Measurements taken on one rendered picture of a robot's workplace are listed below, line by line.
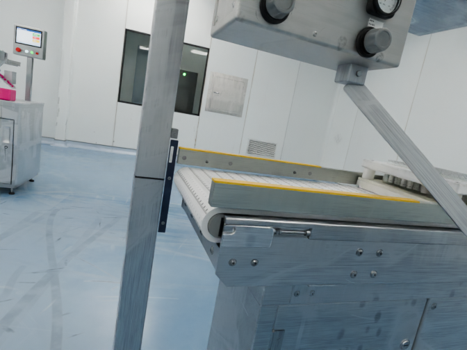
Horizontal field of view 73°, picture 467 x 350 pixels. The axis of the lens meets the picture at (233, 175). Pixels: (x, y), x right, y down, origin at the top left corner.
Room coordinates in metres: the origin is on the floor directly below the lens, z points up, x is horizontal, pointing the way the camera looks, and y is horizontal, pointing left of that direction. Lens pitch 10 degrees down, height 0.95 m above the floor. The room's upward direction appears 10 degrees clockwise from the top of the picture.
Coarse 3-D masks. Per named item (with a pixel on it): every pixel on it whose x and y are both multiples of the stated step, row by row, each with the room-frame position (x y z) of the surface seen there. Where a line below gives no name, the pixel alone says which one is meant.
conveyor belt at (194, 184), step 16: (176, 176) 0.60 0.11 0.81; (192, 176) 0.55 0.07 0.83; (208, 176) 0.57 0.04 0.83; (224, 176) 0.60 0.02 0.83; (240, 176) 0.63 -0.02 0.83; (256, 176) 0.66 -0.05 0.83; (192, 192) 0.47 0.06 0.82; (208, 192) 0.45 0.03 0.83; (368, 192) 0.72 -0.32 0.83; (192, 208) 0.44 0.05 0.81; (208, 208) 0.39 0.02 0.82; (224, 208) 0.39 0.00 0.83; (400, 224) 0.50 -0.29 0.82; (416, 224) 0.51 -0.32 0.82; (432, 224) 0.53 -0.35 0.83; (448, 224) 0.54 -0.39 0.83
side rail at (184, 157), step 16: (192, 160) 0.63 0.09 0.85; (208, 160) 0.65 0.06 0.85; (224, 160) 0.66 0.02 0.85; (240, 160) 0.67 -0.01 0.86; (256, 160) 0.68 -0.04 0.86; (288, 176) 0.71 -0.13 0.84; (304, 176) 0.73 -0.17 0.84; (320, 176) 0.74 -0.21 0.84; (336, 176) 0.76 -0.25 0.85; (352, 176) 0.78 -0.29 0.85
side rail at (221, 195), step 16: (224, 192) 0.37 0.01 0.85; (240, 192) 0.38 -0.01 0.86; (256, 192) 0.39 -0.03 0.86; (272, 192) 0.40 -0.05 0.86; (288, 192) 0.41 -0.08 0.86; (304, 192) 0.41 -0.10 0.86; (240, 208) 0.38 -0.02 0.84; (256, 208) 0.39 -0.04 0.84; (272, 208) 0.40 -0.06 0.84; (288, 208) 0.41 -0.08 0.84; (304, 208) 0.42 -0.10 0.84; (320, 208) 0.42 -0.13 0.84; (336, 208) 0.43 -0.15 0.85; (352, 208) 0.44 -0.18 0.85; (368, 208) 0.45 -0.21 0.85; (384, 208) 0.46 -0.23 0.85; (400, 208) 0.48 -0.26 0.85; (416, 208) 0.49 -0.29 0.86; (432, 208) 0.50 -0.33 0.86
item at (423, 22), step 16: (416, 0) 0.70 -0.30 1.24; (432, 0) 0.69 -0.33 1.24; (448, 0) 0.68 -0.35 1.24; (464, 0) 0.67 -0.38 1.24; (416, 16) 0.78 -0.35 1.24; (432, 16) 0.76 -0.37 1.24; (448, 16) 0.75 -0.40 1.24; (464, 16) 0.73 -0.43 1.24; (416, 32) 0.88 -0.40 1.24; (432, 32) 0.86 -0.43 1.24
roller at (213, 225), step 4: (216, 216) 0.39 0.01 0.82; (220, 216) 0.39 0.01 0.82; (212, 220) 0.38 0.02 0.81; (216, 220) 0.38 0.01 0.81; (220, 220) 0.39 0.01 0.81; (208, 224) 0.38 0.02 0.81; (212, 224) 0.38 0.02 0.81; (216, 224) 0.39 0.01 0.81; (220, 224) 0.39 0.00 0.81; (208, 228) 0.38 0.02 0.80; (212, 228) 0.38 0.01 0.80; (216, 228) 0.39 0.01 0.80; (220, 228) 0.39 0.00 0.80; (212, 232) 0.38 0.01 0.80; (216, 232) 0.39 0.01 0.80; (220, 232) 0.39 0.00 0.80; (216, 236) 0.39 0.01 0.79; (220, 236) 0.39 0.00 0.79
